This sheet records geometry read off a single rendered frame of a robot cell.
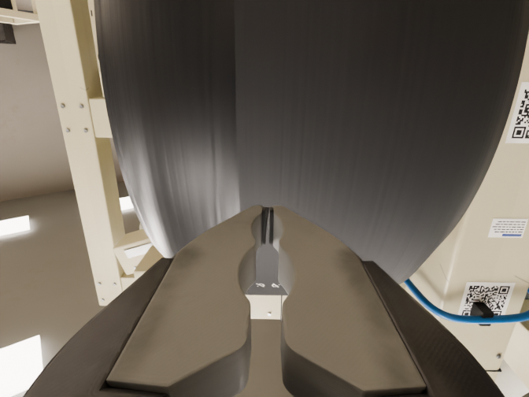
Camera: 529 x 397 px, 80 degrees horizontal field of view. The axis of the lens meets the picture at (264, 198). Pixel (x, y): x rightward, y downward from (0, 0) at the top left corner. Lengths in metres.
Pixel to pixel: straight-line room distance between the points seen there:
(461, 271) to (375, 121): 0.40
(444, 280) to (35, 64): 8.16
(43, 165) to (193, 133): 8.32
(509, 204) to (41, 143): 8.28
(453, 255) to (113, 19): 0.51
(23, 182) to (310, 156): 8.45
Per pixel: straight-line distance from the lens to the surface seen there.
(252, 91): 0.20
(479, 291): 0.62
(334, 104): 0.21
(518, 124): 0.53
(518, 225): 0.59
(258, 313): 0.89
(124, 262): 1.05
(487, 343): 0.70
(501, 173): 0.54
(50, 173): 8.56
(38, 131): 8.39
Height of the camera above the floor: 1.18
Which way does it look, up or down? 21 degrees up
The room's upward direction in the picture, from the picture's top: 179 degrees counter-clockwise
